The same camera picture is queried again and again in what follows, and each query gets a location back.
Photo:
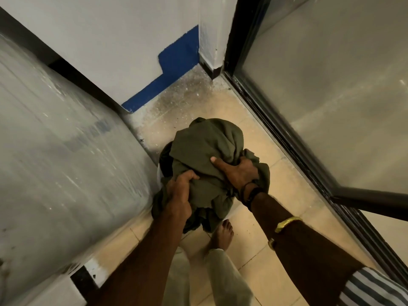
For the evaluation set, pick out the person's left hand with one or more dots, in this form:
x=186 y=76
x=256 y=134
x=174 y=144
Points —
x=178 y=197

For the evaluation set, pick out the person's right hand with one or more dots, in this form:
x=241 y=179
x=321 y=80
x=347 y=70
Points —
x=236 y=176

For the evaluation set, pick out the person's right thumb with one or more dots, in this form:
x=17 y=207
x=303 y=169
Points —
x=218 y=164

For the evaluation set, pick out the person's left thumb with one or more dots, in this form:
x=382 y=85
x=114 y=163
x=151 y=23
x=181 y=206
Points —
x=190 y=176

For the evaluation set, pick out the olive green cloth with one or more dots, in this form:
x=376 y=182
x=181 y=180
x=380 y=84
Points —
x=204 y=146

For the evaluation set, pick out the person's left forearm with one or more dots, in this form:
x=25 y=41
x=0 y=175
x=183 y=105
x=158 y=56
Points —
x=149 y=258

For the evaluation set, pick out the person's right forearm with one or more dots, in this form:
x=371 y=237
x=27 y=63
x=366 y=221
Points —
x=296 y=245

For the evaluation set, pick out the black wristband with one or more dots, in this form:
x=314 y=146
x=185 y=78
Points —
x=251 y=194

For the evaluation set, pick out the white bucket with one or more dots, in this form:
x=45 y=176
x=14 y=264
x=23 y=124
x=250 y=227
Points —
x=234 y=208

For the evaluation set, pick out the person's bare foot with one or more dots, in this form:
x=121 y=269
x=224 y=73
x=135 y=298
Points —
x=222 y=235

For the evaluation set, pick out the light grey trousers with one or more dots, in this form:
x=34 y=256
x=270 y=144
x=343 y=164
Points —
x=223 y=280

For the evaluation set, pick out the black framed glass door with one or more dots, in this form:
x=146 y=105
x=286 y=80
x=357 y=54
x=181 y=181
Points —
x=318 y=76

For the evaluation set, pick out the striped shirt sleeve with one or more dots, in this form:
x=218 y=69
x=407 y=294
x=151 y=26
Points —
x=373 y=288

